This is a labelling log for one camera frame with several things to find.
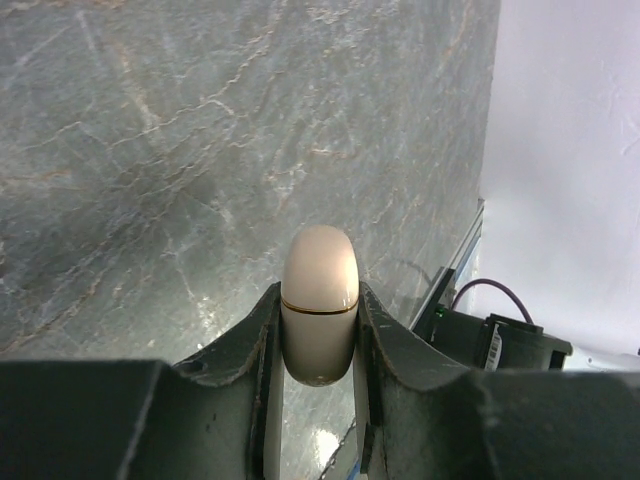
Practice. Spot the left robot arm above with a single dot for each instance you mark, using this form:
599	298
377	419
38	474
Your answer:
491	344

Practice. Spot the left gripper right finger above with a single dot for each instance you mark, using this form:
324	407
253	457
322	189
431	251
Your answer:
421	415

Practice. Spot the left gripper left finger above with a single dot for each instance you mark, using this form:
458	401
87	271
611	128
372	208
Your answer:
215	415

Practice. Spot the beige small charging case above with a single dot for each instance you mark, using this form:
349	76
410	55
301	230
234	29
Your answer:
319	304

